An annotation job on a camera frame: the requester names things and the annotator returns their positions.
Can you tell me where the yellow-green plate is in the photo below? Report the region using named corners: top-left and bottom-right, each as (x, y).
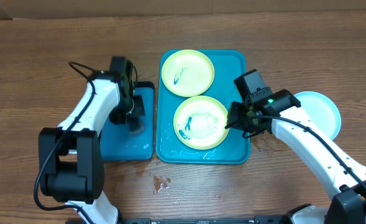
top-left (160, 49), bottom-right (215, 97)
top-left (173, 95), bottom-right (229, 150)

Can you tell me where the yellow-green plate top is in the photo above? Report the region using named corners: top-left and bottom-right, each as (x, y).
top-left (160, 49), bottom-right (215, 97)

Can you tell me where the light blue plate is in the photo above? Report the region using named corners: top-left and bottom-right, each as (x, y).
top-left (295, 91), bottom-right (342, 140)

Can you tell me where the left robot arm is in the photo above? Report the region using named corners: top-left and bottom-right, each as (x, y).
top-left (33, 56), bottom-right (145, 223)

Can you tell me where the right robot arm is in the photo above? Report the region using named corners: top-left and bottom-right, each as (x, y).
top-left (226, 70), bottom-right (366, 224)

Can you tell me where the black tray with water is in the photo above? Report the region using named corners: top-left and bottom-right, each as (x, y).
top-left (100, 82), bottom-right (155, 161)

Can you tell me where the teal plastic serving tray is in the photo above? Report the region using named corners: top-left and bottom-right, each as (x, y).
top-left (155, 50), bottom-right (250, 164)

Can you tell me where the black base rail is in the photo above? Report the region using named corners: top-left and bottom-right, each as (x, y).
top-left (117, 214), bottom-right (292, 224)

